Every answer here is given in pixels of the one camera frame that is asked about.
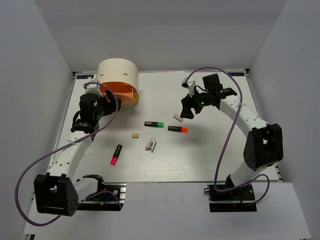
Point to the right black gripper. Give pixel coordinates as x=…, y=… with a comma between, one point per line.
x=188, y=103

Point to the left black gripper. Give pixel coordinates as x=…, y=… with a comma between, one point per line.
x=111, y=106

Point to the orange cap black highlighter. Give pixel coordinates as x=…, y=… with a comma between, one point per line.
x=178, y=129

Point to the orange organizer drawer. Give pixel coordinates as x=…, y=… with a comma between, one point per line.
x=123, y=91

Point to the green cap black highlighter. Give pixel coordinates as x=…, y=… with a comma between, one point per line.
x=154, y=124

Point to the pink cap black highlighter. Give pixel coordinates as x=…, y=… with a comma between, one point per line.
x=116, y=155

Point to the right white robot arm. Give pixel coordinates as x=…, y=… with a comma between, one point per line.
x=264, y=142

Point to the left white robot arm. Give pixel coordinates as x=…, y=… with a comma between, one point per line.
x=57, y=192

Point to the grey white eraser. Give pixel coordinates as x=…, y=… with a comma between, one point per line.
x=178, y=118

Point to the cream cylindrical desk organizer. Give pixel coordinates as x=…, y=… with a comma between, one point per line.
x=119, y=70

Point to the small beige eraser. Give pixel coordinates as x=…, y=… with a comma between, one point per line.
x=135, y=135

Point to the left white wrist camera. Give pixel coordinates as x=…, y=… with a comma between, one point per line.
x=92, y=87

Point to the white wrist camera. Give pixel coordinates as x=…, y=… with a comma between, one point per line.
x=190, y=85
x=92, y=87

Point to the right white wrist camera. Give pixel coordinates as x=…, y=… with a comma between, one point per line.
x=190, y=85

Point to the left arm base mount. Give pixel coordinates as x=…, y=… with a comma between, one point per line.
x=111, y=199

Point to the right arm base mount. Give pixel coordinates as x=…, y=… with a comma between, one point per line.
x=241, y=200

